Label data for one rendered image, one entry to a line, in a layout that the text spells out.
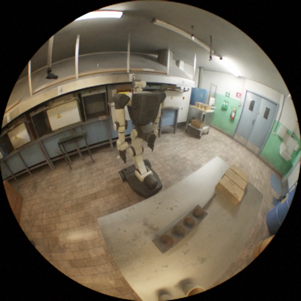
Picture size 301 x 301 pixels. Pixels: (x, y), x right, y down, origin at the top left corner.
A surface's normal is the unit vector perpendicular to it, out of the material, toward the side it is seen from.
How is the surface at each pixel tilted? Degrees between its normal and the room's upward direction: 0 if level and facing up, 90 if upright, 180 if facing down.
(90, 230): 0
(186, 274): 0
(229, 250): 0
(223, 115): 90
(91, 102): 90
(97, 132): 90
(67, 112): 90
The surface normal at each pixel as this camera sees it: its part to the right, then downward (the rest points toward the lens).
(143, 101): 0.60, 0.49
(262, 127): -0.86, 0.28
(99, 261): 0.03, -0.80
